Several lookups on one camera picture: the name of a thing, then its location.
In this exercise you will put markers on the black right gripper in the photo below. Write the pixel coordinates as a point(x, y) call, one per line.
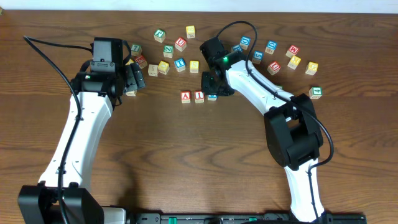
point(206, 88)

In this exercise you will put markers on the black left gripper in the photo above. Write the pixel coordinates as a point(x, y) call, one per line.
point(133, 83)

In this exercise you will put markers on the blue 2 block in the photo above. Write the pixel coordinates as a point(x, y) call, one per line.
point(212, 97)

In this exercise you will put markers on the red I block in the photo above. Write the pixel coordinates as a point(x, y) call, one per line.
point(199, 97)

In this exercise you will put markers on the red A block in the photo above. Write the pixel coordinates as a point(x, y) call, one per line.
point(185, 97)

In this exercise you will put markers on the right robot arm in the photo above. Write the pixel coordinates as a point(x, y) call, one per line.
point(294, 134)

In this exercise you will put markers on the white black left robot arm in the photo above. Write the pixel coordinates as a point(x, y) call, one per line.
point(62, 194)

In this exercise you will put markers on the red E block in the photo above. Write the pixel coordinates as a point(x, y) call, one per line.
point(141, 61)

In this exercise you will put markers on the plain I wooden block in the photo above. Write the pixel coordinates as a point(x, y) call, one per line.
point(153, 70)

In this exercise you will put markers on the plain picture wooden block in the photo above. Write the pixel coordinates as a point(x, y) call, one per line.
point(131, 93)

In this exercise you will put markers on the green 7 block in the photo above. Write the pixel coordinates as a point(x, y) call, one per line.
point(136, 50)

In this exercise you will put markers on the yellow O block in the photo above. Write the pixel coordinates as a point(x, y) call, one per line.
point(163, 67)

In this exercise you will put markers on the yellow S block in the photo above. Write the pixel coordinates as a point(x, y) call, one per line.
point(194, 66)

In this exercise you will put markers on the green Z block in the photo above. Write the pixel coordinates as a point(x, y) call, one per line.
point(168, 51)

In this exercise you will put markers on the blue T block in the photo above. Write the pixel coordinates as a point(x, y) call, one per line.
point(180, 64)

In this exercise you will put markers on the blue P block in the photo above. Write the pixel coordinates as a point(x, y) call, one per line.
point(237, 48)

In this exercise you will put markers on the green J block top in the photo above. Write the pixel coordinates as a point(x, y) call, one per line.
point(159, 35)

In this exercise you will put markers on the blue 5 block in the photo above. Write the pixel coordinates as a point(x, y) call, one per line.
point(257, 57)

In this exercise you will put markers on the blue D block left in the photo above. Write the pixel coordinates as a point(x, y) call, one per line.
point(245, 42)

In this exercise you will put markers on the blue d block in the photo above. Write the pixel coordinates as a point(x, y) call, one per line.
point(271, 47)
point(245, 42)

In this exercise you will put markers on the red U block left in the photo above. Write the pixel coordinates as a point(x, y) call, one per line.
point(180, 44)

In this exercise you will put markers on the red u block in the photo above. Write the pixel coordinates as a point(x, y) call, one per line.
point(180, 44)
point(273, 68)

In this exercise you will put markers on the yellow block top row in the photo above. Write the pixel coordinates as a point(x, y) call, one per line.
point(190, 31)

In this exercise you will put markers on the red U block right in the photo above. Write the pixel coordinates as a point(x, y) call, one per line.
point(273, 68)

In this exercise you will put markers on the blue D block right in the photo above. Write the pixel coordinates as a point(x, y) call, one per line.
point(271, 47)

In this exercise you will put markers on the yellow X block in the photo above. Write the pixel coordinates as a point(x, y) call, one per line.
point(294, 62)

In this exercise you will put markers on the red M block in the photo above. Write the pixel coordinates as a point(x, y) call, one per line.
point(292, 50)

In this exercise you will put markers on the yellow G block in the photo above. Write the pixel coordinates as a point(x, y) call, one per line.
point(311, 68)

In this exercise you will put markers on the green 4 block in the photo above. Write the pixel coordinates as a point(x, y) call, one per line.
point(315, 92)

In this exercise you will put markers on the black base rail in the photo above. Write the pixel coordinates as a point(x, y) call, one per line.
point(277, 218)

